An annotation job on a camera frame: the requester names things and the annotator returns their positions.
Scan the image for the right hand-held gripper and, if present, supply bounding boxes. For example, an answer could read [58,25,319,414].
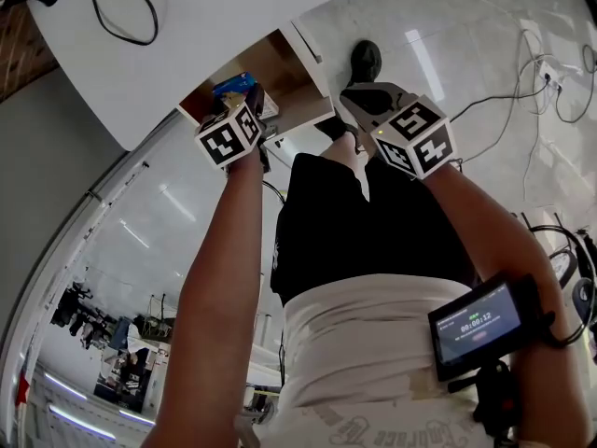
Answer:
[339,81,457,180]

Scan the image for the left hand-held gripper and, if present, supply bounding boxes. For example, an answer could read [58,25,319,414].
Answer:
[194,83,272,173]

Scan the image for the blue yellow packet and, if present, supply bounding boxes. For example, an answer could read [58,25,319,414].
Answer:
[212,71,258,107]

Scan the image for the wooden drawer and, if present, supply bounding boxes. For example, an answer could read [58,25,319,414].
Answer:
[175,19,338,147]

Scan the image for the person's right forearm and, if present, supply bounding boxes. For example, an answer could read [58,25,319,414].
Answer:
[422,163,593,448]

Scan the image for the person's left forearm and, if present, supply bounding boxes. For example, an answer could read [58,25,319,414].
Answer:
[139,149,266,448]

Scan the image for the person's right black shoe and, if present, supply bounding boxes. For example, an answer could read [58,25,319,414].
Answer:
[346,38,383,89]

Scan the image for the person's black shoe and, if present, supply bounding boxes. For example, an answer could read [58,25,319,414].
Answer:
[346,38,383,89]
[312,117,361,145]

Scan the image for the person's left black shoe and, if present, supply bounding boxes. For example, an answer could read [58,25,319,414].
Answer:
[312,117,361,145]

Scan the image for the person's left leg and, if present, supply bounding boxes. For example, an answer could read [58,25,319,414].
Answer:
[321,131,369,170]

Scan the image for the white desk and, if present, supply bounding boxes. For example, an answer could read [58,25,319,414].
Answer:
[25,0,421,153]

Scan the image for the person's black shorts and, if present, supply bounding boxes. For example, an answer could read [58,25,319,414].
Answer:
[269,151,481,306]

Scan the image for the white floor socket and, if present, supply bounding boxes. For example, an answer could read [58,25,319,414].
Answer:
[535,61,566,89]

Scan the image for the grey refrigerator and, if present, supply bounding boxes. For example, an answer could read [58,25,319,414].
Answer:
[0,67,153,448]

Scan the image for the person's white printed shirt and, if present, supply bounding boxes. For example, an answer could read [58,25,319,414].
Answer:
[240,273,493,448]

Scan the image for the black office chair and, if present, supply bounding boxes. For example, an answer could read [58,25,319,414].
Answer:
[510,205,597,361]

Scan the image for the dark standing banner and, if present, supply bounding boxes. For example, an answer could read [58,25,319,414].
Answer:
[92,347,153,413]

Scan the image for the ceiling tube light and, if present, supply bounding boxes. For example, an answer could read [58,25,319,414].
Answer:
[117,408,156,427]
[48,403,117,441]
[43,371,89,401]

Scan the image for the black floor cable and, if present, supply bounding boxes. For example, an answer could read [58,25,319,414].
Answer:
[450,79,551,165]

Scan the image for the black lamp cable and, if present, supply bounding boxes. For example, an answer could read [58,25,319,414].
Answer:
[82,0,160,47]

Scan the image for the white floor cable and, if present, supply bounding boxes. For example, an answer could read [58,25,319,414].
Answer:
[403,0,597,203]

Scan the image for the black mount with red button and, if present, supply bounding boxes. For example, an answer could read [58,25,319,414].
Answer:
[447,357,523,448]

